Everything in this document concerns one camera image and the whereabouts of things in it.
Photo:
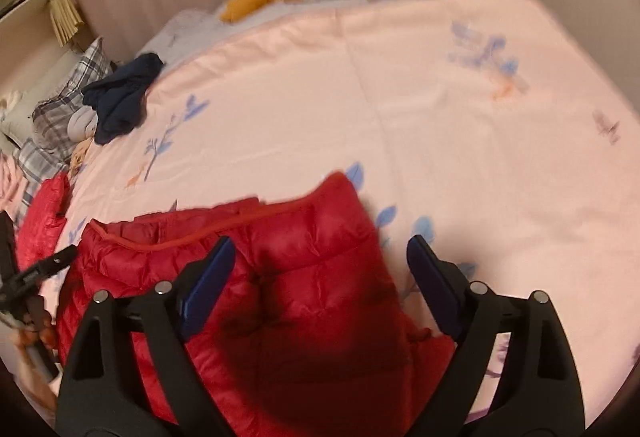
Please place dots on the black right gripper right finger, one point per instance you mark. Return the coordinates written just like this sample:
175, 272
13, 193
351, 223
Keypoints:
512, 372

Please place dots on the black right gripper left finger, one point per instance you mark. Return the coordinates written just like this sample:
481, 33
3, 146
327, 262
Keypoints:
102, 393

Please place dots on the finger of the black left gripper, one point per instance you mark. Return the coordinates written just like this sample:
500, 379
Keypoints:
49, 267

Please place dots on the red down jacket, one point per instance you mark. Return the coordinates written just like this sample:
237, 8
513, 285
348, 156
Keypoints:
44, 221
308, 337

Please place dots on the left hand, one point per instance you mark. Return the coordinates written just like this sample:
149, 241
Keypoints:
35, 325

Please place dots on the pink folded cloth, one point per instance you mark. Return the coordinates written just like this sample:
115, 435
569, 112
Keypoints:
13, 184

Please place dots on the small orange plush toy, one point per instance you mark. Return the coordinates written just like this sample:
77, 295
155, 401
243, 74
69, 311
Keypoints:
78, 157

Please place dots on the plaid grey pillow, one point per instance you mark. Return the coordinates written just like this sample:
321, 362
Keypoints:
49, 149

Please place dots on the dark navy garment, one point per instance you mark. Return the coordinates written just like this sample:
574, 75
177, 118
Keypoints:
118, 99

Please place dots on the grey bed sheet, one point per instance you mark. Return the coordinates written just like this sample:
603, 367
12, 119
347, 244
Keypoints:
192, 31

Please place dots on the pink deer print duvet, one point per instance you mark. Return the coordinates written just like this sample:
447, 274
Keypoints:
479, 124

